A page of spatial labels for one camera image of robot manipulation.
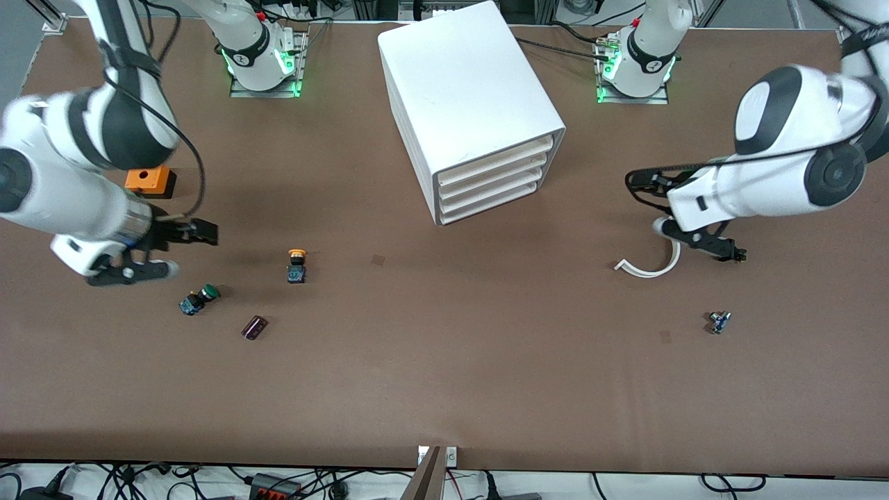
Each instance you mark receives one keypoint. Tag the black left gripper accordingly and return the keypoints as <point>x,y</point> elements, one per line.
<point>654,182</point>

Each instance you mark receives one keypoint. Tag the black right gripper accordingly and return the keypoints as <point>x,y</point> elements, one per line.
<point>167,233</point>

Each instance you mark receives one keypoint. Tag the yellow push button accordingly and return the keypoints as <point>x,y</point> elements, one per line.
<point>297,267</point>

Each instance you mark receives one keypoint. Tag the white cabinet drawer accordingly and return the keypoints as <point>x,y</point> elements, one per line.
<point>514,155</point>
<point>493,201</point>
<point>496,187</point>
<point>496,174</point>

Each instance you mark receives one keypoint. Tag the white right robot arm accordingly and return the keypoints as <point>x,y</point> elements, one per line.
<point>62,187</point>

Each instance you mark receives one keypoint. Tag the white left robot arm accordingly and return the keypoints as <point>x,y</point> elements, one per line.
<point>778,173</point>

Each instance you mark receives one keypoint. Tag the orange button box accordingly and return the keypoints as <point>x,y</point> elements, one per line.
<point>149,182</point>

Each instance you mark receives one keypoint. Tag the green push button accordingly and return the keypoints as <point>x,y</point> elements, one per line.
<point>198,300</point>

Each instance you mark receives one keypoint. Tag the white drawer cabinet shell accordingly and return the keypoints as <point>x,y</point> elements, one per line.
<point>465,76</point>

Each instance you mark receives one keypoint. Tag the white curved plastic strip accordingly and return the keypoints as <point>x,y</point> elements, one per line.
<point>676,255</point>

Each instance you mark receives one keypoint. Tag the dark purple capacitor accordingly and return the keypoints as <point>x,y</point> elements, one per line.
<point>254,328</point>

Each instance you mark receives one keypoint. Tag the small black electronic component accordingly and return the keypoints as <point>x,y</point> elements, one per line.
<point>737,255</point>

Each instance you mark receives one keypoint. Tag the small blue electronic component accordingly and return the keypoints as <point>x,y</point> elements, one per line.
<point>719,322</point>

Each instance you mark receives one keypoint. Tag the black orange power strip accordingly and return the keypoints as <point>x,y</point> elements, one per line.
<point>274,486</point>

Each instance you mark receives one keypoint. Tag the black plug connector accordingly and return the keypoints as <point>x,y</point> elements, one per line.
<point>490,486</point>

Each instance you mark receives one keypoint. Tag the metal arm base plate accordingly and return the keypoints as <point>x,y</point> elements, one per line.
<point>243,89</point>
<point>653,99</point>

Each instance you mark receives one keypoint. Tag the aluminium corner bracket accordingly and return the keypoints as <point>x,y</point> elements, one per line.
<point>843,33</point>
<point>52,21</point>

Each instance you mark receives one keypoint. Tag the wooden post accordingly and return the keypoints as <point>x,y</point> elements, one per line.
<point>425,482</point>

